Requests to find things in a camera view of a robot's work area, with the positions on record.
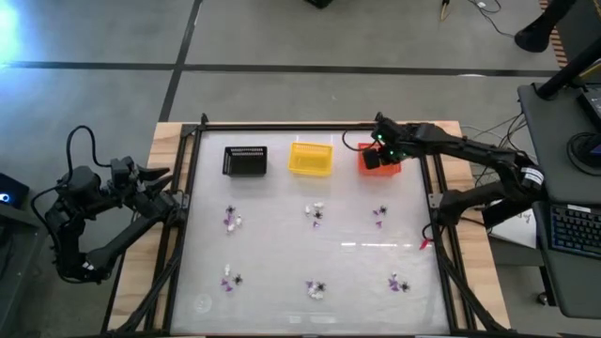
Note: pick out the round black monitor base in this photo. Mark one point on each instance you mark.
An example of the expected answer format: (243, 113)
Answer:
(584, 150)

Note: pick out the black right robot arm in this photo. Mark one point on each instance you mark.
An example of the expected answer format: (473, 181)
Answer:
(469, 148)

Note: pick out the black desk leg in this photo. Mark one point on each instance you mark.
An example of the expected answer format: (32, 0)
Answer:
(497, 217)

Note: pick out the black box with blue light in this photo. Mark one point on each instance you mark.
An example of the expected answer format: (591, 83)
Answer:
(11, 190)

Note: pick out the black backlit keyboard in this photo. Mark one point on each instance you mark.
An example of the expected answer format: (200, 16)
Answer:
(575, 230)

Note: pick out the orange plastic basket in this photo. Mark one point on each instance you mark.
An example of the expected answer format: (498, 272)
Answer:
(389, 171)

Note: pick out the white paper sheet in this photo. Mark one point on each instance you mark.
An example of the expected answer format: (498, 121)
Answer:
(516, 230)

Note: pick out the black diagonal stand pole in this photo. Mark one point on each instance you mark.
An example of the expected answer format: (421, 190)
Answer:
(563, 75)

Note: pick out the yellow plastic basket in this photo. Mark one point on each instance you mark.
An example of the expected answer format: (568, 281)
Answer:
(310, 162)

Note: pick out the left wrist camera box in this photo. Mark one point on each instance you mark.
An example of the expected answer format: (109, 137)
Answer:
(123, 166)

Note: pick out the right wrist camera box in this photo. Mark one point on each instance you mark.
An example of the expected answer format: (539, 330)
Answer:
(371, 159)

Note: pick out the black metal table frame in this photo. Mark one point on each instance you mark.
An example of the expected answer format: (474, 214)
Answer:
(305, 127)

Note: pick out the grey metal bracket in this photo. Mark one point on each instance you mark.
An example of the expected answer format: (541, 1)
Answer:
(434, 200)

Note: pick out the black desk caster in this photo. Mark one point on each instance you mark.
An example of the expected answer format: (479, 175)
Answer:
(543, 298)

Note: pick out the grey side table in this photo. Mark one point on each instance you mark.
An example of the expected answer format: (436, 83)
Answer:
(28, 281)

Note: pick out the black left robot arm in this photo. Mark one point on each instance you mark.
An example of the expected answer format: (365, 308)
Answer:
(122, 235)

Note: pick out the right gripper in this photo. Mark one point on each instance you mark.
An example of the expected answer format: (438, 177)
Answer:
(392, 136)

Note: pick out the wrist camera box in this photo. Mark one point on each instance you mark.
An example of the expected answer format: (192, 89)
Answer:
(123, 166)
(371, 159)

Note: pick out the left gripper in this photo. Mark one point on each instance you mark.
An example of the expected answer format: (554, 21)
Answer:
(127, 185)

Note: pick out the black frame clamp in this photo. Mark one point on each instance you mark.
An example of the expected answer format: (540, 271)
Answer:
(204, 119)

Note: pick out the person's foot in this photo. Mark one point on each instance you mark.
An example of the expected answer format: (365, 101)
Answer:
(535, 35)

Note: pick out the black laptop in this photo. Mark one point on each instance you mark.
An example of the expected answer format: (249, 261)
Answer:
(592, 103)

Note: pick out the red striped mat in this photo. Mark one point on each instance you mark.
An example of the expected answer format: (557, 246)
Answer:
(559, 49)

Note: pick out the dark grey desk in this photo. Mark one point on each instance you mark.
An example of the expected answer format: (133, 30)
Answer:
(549, 141)

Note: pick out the black plastic basket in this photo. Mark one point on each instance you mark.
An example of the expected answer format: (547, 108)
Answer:
(244, 162)

